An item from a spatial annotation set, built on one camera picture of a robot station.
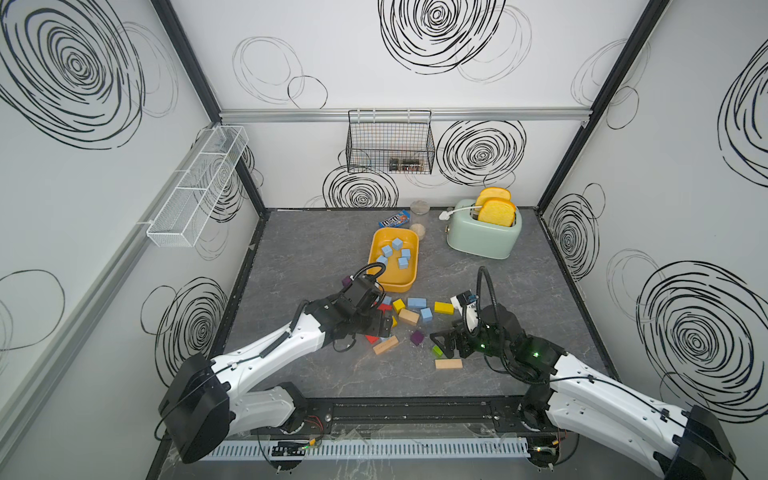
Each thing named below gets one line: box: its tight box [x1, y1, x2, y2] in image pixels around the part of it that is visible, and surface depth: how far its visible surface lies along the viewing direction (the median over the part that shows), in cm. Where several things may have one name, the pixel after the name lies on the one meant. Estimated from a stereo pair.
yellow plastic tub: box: [366, 227, 420, 293], surface depth 104 cm
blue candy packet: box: [378, 209, 411, 228], surface depth 118 cm
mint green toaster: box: [445, 198, 523, 260], surface depth 101 cm
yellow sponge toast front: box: [478, 200, 516, 227], surface depth 96 cm
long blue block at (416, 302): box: [407, 298, 427, 308], surface depth 96 cm
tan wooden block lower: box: [372, 335, 399, 355], surface depth 86 cm
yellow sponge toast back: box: [476, 186, 512, 206], surface depth 98 cm
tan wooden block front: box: [435, 358, 463, 369], surface depth 83 cm
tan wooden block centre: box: [398, 308, 420, 326], surface depth 91 cm
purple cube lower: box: [410, 330, 425, 346], surface depth 88 cm
